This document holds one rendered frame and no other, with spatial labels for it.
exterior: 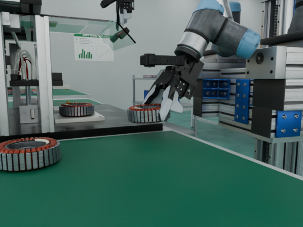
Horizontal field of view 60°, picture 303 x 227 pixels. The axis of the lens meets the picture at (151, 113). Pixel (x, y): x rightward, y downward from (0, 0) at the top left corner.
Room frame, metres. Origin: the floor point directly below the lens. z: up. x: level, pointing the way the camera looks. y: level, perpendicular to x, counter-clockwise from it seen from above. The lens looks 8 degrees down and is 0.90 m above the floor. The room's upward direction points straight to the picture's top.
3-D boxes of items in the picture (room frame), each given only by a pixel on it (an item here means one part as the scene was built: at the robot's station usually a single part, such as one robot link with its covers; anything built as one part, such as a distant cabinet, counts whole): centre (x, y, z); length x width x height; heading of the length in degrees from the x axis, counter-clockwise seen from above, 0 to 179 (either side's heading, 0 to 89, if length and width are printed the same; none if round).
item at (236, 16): (1.33, -0.37, 1.20); 0.13 x 0.12 x 0.14; 9
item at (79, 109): (0.87, 0.25, 0.80); 0.11 x 0.11 x 0.04
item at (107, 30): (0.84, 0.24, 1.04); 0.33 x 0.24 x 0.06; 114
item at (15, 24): (0.69, 0.36, 1.05); 0.06 x 0.04 x 0.04; 24
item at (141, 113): (0.68, 0.01, 0.81); 0.11 x 0.11 x 0.04
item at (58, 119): (0.87, 0.25, 0.78); 0.15 x 0.15 x 0.01; 24
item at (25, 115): (0.81, 0.38, 0.80); 0.07 x 0.05 x 0.06; 24
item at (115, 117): (0.97, 0.31, 0.76); 0.64 x 0.47 x 0.02; 24
